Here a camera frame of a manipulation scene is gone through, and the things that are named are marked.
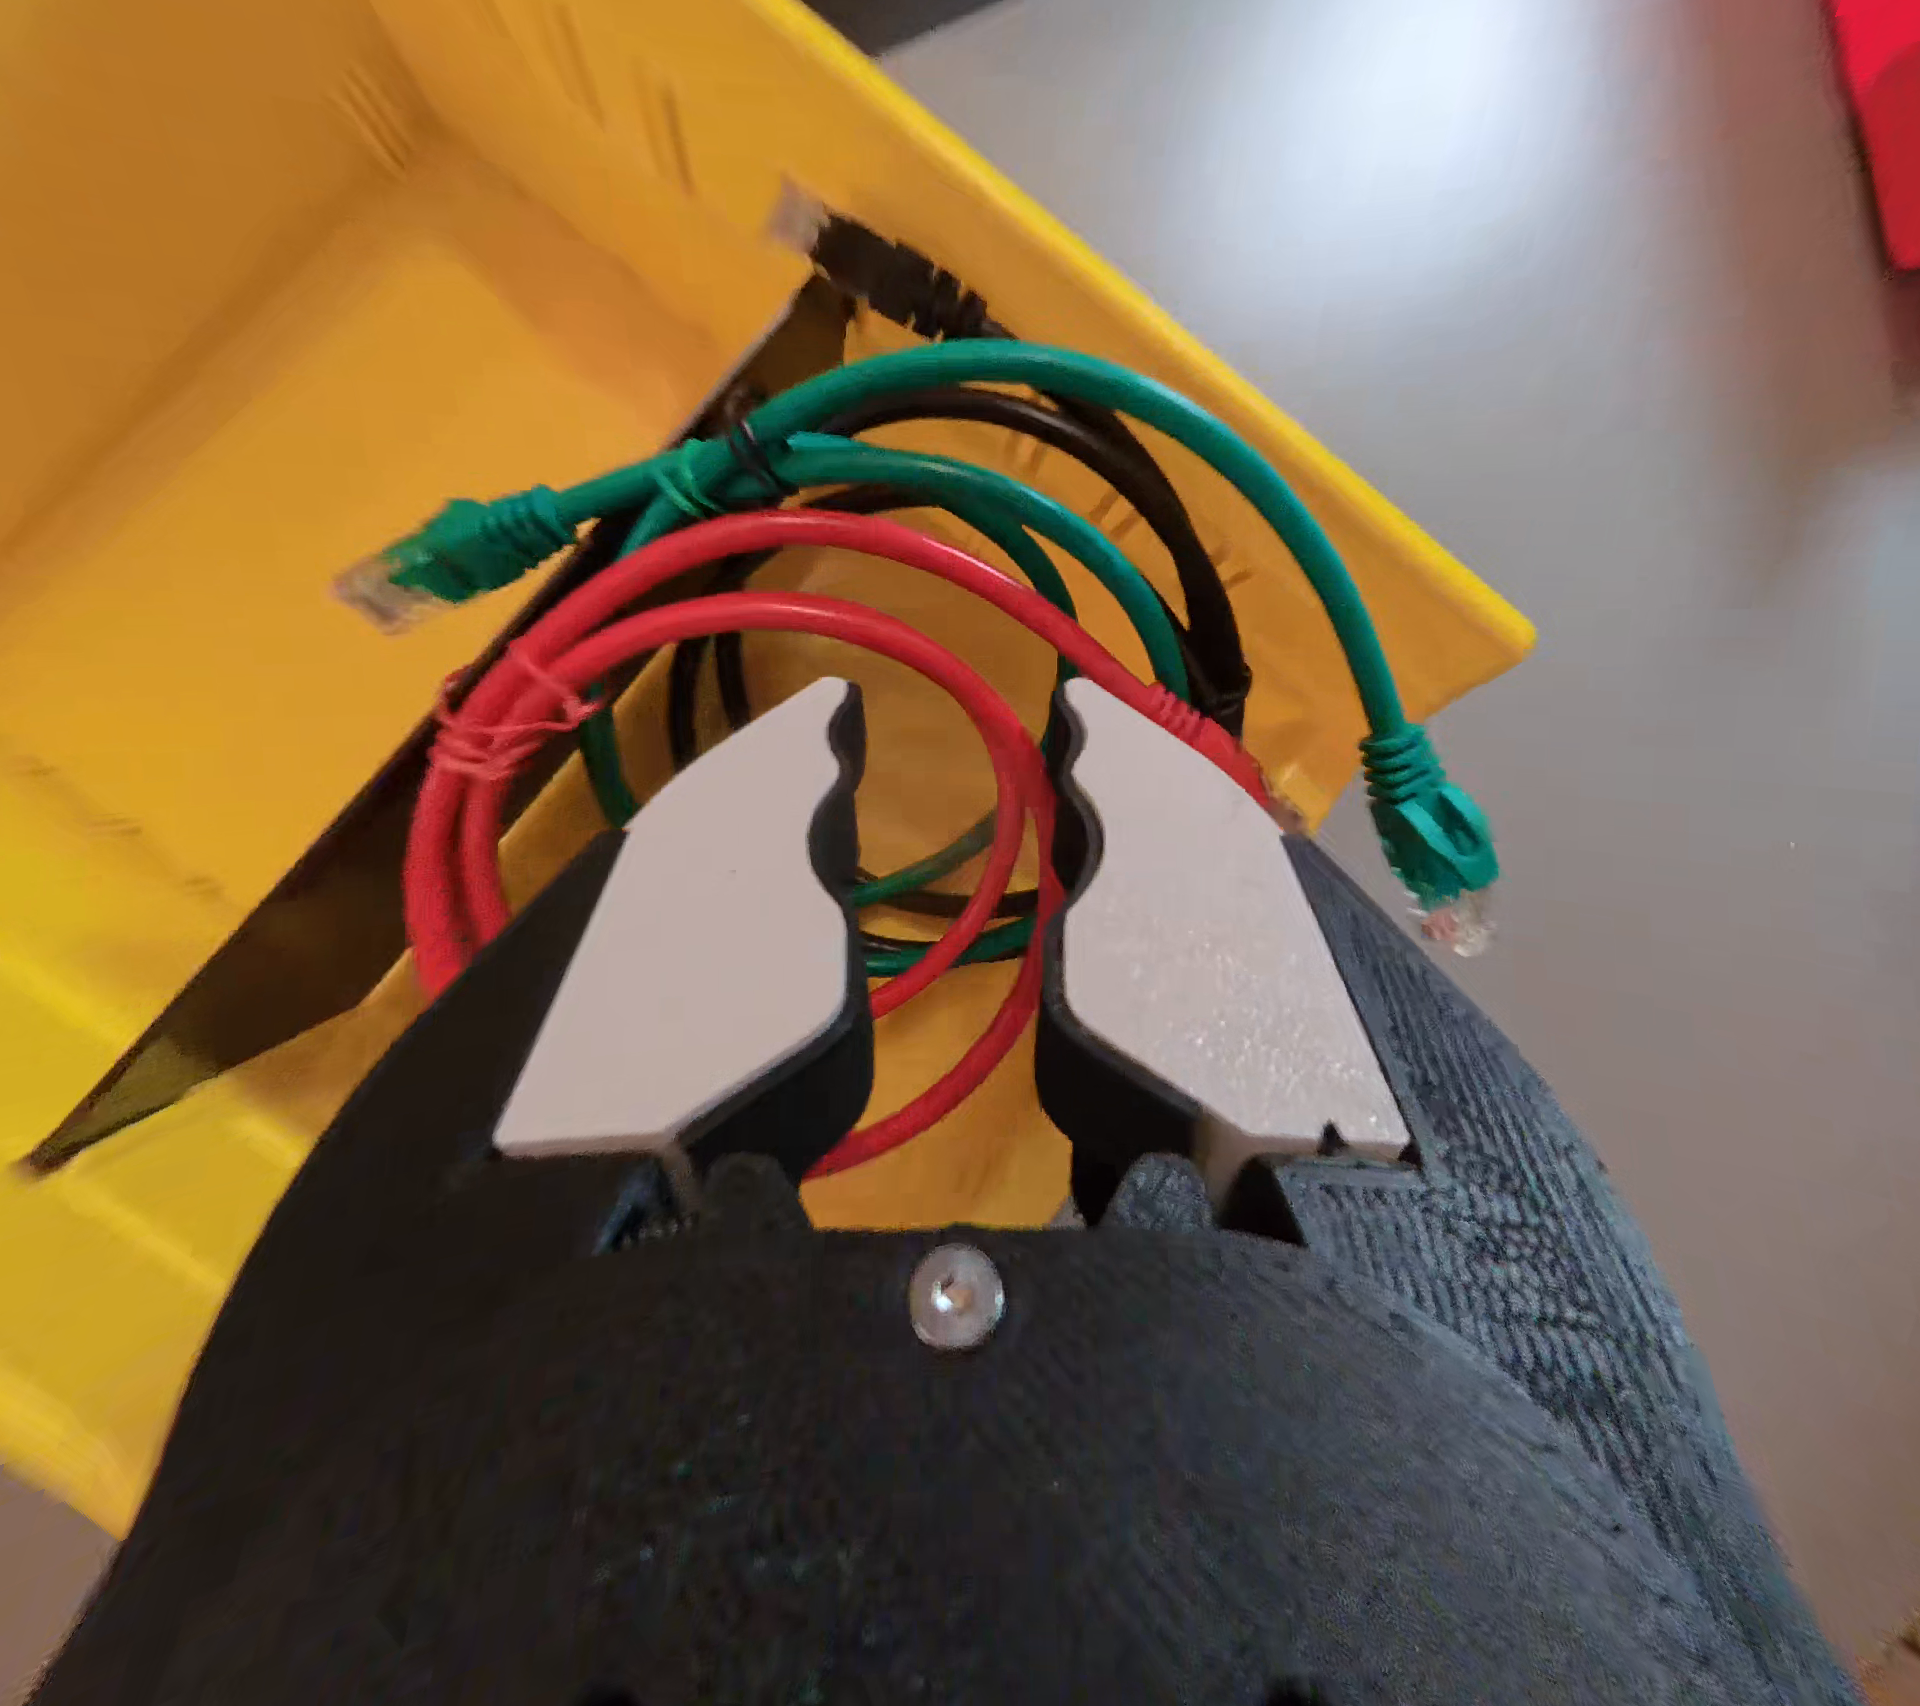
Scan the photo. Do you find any green ethernet cable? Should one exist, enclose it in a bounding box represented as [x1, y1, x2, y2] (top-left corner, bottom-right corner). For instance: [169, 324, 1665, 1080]
[332, 339, 1501, 979]

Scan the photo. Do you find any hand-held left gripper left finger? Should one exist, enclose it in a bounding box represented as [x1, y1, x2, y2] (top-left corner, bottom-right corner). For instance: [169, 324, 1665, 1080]
[491, 675, 875, 1175]

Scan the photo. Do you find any black bin divider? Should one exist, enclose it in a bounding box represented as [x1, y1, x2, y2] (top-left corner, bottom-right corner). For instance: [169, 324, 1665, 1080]
[17, 272, 860, 1175]

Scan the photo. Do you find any red plastic bin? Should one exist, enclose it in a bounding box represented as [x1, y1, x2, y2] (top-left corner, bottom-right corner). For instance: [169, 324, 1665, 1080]
[1780, 0, 1920, 272]

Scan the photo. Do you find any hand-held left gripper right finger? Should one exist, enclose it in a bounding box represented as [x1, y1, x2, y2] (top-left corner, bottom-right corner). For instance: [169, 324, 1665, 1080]
[1033, 675, 1419, 1190]

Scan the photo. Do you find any black ethernet cable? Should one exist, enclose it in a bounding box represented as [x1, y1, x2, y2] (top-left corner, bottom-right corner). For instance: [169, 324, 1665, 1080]
[665, 182, 1254, 923]

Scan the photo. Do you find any red ethernet cable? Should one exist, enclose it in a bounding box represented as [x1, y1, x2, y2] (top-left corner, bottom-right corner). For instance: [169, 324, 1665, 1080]
[401, 510, 1308, 1183]

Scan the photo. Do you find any yellow plastic bin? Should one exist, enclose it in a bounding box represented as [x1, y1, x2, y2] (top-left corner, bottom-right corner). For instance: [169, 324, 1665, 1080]
[0, 0, 1535, 1539]

